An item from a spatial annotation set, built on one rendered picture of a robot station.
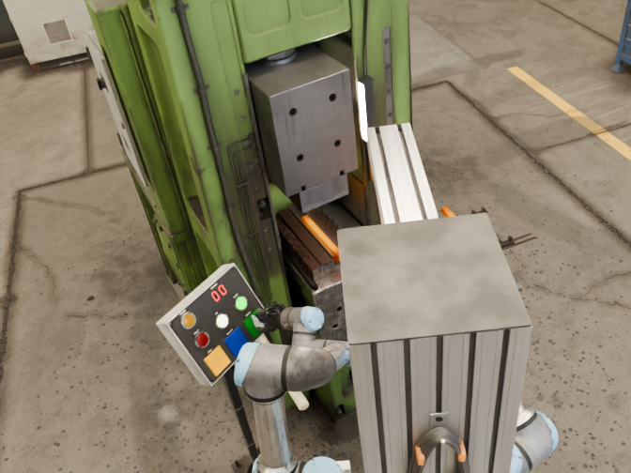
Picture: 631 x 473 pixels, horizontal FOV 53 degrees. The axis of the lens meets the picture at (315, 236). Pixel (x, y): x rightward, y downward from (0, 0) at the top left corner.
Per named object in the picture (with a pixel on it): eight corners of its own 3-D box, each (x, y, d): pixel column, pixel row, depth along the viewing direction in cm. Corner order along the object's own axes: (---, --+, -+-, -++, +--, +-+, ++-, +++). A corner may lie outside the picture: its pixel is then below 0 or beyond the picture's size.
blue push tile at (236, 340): (250, 342, 227) (239, 326, 224) (236, 356, 223) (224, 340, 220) (247, 342, 228) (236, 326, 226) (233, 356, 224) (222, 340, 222)
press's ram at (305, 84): (377, 160, 237) (371, 61, 212) (286, 197, 226) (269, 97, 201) (324, 117, 267) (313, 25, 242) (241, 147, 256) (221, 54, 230)
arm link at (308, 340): (320, 369, 196) (324, 333, 198) (285, 365, 199) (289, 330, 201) (325, 370, 203) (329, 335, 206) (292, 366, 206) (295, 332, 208)
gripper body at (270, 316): (267, 300, 222) (286, 299, 213) (279, 319, 225) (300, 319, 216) (253, 314, 218) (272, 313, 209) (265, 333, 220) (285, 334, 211)
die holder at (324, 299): (396, 328, 291) (392, 256, 262) (325, 365, 279) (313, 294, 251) (337, 261, 330) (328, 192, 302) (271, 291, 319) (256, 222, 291)
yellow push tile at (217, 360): (231, 362, 221) (219, 346, 219) (216, 376, 217) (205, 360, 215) (228, 362, 222) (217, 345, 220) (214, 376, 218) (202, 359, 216)
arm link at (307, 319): (305, 331, 197) (308, 304, 199) (284, 330, 206) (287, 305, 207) (324, 334, 202) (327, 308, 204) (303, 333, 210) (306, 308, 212)
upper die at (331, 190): (348, 193, 239) (346, 173, 233) (302, 213, 234) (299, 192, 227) (299, 146, 269) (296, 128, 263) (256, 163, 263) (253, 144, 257)
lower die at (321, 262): (356, 263, 262) (354, 247, 257) (314, 282, 256) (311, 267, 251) (309, 212, 292) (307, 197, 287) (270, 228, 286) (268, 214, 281)
